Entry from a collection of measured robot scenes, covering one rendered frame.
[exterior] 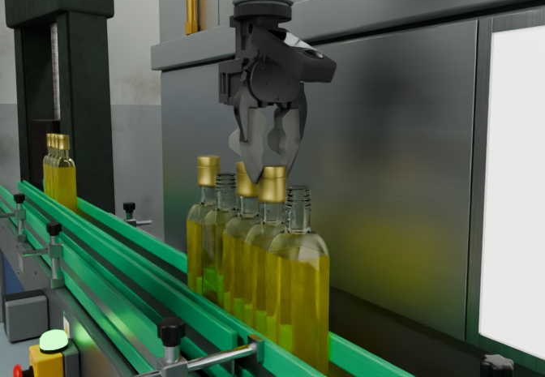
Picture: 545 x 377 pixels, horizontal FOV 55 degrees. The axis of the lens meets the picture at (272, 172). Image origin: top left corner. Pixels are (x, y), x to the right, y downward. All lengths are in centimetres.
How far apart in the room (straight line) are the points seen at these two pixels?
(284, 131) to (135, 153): 349
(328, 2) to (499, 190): 36
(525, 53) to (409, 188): 20
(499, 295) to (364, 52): 33
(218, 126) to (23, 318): 57
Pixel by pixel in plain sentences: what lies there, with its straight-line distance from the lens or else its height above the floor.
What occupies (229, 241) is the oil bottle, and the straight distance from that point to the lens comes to 70.
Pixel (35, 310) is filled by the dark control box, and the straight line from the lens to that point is 125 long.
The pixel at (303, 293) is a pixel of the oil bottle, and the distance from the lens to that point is 60.
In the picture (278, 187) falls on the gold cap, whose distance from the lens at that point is 64.
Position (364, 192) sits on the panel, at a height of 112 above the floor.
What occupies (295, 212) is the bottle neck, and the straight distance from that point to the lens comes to 59.
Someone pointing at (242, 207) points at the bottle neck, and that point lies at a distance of 69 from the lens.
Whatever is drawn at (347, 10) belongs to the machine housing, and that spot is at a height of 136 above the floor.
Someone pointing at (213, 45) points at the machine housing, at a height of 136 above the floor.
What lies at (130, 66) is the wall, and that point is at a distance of 413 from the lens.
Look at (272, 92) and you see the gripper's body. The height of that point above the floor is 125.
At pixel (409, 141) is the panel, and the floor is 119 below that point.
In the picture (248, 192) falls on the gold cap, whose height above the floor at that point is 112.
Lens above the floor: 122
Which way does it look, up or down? 6 degrees down
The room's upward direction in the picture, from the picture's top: straight up
